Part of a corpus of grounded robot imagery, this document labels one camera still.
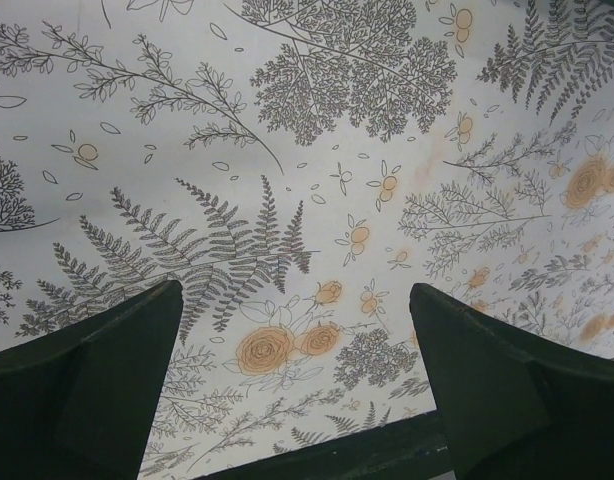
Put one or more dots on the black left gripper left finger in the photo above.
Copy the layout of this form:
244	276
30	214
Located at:
79	403

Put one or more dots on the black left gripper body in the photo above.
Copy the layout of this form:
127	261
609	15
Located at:
412	448

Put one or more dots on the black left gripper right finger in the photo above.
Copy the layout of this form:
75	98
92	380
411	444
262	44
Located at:
513	405

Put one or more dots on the floral table cloth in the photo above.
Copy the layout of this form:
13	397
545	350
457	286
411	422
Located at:
297	166

